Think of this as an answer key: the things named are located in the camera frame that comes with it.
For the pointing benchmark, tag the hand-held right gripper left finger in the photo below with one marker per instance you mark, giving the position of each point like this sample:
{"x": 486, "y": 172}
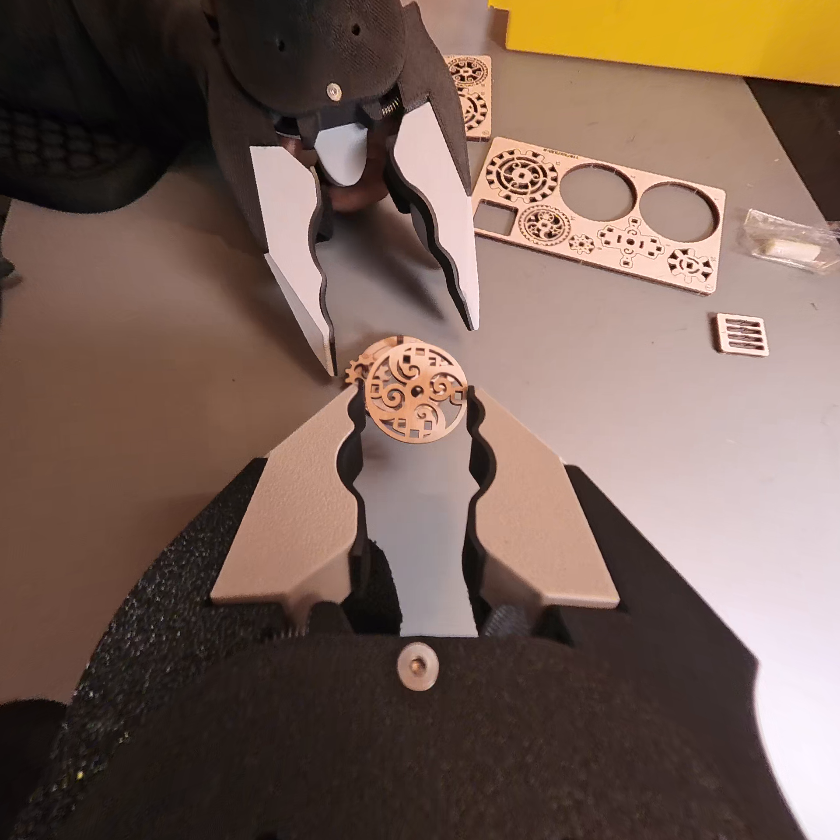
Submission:
{"x": 289, "y": 525}

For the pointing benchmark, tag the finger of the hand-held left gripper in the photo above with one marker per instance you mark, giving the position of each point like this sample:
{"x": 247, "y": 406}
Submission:
{"x": 285, "y": 210}
{"x": 436, "y": 177}

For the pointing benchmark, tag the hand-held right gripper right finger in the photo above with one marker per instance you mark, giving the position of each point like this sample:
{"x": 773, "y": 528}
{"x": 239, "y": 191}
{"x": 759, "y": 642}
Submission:
{"x": 544, "y": 525}

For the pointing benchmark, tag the small wooden gear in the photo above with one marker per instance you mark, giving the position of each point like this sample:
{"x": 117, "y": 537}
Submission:
{"x": 353, "y": 374}

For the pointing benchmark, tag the ornate wooden disc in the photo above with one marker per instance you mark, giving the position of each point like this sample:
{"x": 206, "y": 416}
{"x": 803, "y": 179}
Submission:
{"x": 410, "y": 384}

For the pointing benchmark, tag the person's left forearm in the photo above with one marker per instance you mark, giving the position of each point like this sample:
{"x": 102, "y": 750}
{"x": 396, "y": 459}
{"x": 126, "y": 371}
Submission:
{"x": 131, "y": 39}

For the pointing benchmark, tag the black desk mat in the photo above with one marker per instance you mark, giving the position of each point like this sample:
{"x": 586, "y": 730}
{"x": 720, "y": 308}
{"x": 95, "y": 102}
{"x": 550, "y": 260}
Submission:
{"x": 807, "y": 131}

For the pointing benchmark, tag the person's left hand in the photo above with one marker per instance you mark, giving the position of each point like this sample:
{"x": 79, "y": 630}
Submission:
{"x": 371, "y": 190}

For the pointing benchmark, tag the small wooden gear board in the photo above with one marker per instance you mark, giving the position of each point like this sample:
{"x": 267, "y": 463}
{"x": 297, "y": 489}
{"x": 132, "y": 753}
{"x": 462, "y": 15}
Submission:
{"x": 482, "y": 131}

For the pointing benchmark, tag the black woven armrest pad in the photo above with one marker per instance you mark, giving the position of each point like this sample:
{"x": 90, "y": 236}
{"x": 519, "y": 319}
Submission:
{"x": 65, "y": 157}

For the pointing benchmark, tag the yellow plastic bin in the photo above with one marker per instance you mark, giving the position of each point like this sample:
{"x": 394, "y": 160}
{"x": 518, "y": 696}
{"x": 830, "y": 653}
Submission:
{"x": 656, "y": 33}

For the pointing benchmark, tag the wooden parts board round holes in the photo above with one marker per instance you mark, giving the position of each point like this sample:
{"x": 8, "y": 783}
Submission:
{"x": 715, "y": 198}

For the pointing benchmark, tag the clear plastic bag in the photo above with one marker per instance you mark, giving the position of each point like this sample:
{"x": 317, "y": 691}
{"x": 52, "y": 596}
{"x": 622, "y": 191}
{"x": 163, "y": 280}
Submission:
{"x": 754, "y": 223}

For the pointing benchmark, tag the white wax block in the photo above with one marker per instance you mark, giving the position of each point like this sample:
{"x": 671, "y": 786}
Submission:
{"x": 787, "y": 250}

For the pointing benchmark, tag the small slotted wooden frame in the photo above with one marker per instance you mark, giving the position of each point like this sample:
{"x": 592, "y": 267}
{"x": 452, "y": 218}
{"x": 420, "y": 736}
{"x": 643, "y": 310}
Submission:
{"x": 716, "y": 334}

